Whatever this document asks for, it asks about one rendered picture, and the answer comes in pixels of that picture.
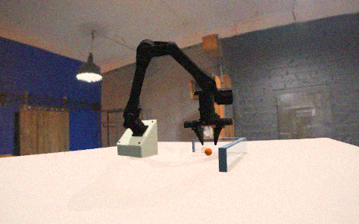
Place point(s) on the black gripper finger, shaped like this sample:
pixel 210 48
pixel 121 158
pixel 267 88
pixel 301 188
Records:
pixel 199 133
pixel 216 131

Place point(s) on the orange ball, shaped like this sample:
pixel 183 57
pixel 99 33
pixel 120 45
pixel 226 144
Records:
pixel 208 152

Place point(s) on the clear l-shaped low wall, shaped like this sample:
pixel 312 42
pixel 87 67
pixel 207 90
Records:
pixel 234 153

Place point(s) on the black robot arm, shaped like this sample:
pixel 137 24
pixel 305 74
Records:
pixel 148 49

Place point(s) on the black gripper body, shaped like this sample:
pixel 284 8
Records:
pixel 207 115

